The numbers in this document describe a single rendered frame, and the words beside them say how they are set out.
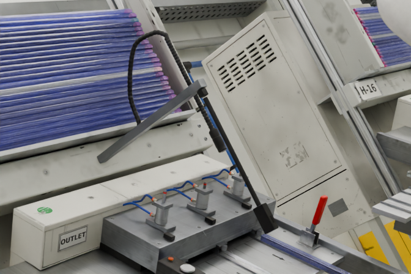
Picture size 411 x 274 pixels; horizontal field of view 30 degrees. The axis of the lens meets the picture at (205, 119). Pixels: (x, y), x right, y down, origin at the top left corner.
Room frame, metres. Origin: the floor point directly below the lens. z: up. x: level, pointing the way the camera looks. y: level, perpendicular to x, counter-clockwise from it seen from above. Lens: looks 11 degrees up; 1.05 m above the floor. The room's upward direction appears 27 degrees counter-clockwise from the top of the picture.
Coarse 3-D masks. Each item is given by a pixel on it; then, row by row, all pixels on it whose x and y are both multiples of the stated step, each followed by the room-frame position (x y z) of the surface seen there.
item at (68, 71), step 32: (0, 32) 1.31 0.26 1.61; (32, 32) 1.36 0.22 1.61; (64, 32) 1.42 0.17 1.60; (96, 32) 1.48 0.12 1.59; (128, 32) 1.55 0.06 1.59; (0, 64) 1.28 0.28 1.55; (32, 64) 1.33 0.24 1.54; (64, 64) 1.39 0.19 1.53; (96, 64) 1.45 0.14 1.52; (160, 64) 1.58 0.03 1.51; (0, 96) 1.26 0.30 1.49; (32, 96) 1.31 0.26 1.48; (64, 96) 1.36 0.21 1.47; (96, 96) 1.42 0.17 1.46; (160, 96) 1.55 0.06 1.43; (0, 128) 1.24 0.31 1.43; (32, 128) 1.29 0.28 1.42; (64, 128) 1.34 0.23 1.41; (96, 128) 1.39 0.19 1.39
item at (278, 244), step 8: (264, 240) 1.48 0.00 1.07; (272, 240) 1.46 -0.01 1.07; (280, 240) 1.47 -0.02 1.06; (280, 248) 1.46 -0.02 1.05; (288, 248) 1.45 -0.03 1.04; (296, 248) 1.45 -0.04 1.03; (296, 256) 1.44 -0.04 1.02; (304, 256) 1.43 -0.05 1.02; (312, 256) 1.43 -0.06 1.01; (312, 264) 1.43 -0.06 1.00; (320, 264) 1.42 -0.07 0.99; (328, 264) 1.42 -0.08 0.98; (328, 272) 1.41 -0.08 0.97; (336, 272) 1.40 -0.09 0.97; (344, 272) 1.40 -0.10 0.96
